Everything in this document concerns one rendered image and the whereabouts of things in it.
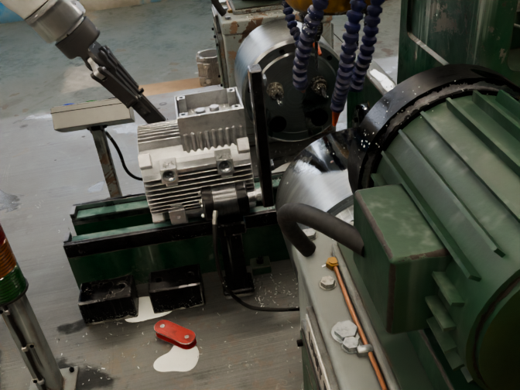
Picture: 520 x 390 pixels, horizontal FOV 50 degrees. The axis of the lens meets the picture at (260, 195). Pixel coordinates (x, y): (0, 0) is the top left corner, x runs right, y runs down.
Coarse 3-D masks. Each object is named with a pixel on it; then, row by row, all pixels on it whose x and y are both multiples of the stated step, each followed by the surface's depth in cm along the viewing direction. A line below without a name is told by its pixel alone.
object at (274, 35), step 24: (264, 24) 132; (240, 48) 134; (264, 48) 121; (288, 48) 120; (240, 72) 128; (264, 72) 122; (288, 72) 122; (312, 72) 123; (336, 72) 125; (240, 96) 130; (288, 96) 126; (312, 96) 127; (288, 120) 129; (312, 120) 129
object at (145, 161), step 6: (240, 138) 100; (246, 138) 100; (240, 144) 99; (246, 144) 99; (240, 150) 99; (246, 150) 99; (138, 156) 98; (144, 156) 98; (150, 156) 98; (144, 162) 98; (150, 162) 98; (144, 168) 98; (150, 168) 99; (252, 204) 106; (156, 216) 104; (162, 216) 104; (156, 222) 105; (162, 222) 106
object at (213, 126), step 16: (176, 96) 105; (192, 96) 105; (208, 96) 106; (224, 96) 106; (176, 112) 99; (192, 112) 105; (208, 112) 97; (224, 112) 98; (240, 112) 98; (192, 128) 98; (208, 128) 99; (224, 128) 99; (240, 128) 99; (192, 144) 100; (208, 144) 100; (224, 144) 101
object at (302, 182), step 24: (312, 144) 84; (336, 144) 81; (288, 168) 85; (312, 168) 80; (336, 168) 76; (288, 192) 83; (312, 192) 76; (336, 192) 73; (336, 216) 71; (288, 240) 80
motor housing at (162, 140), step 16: (144, 128) 103; (160, 128) 102; (176, 128) 102; (144, 144) 100; (160, 144) 100; (176, 144) 101; (176, 160) 100; (192, 160) 100; (208, 160) 100; (240, 160) 101; (144, 176) 99; (160, 176) 99; (192, 176) 99; (208, 176) 99; (240, 176) 101; (160, 192) 99; (176, 192) 101; (192, 192) 100; (160, 208) 102; (192, 208) 103
